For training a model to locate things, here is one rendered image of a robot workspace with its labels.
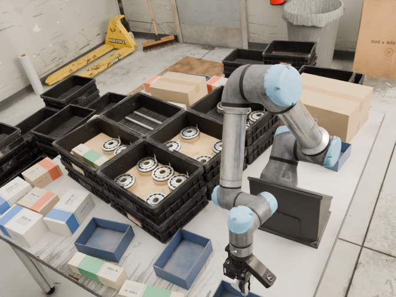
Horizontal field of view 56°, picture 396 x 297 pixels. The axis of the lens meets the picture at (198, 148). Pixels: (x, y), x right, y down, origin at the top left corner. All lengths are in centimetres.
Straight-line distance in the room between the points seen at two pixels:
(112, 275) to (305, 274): 72
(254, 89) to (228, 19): 378
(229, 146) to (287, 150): 34
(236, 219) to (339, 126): 102
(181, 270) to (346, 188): 82
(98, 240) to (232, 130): 85
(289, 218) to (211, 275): 37
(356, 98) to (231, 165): 101
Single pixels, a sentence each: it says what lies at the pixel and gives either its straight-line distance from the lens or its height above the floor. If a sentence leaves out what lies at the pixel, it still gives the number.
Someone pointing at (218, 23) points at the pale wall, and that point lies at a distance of 495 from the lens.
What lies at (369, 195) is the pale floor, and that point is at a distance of 280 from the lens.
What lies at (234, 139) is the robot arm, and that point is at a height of 124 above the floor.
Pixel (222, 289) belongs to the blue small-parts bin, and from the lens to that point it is 141.
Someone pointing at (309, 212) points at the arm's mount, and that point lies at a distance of 143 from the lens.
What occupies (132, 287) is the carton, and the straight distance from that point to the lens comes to 147.
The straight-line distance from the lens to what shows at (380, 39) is 414.
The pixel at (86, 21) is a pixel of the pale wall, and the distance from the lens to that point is 558.
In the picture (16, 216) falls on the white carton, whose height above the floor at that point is 79.
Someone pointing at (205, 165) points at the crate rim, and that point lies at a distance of 158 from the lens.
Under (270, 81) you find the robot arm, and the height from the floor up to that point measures 144.
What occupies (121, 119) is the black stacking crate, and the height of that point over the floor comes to 83.
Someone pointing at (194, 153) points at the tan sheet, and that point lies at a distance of 182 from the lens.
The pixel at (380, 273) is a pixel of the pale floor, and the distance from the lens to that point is 241.
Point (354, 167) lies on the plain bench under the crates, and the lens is 192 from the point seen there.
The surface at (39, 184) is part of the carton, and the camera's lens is 214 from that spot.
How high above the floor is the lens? 195
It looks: 37 degrees down
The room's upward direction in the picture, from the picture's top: 10 degrees counter-clockwise
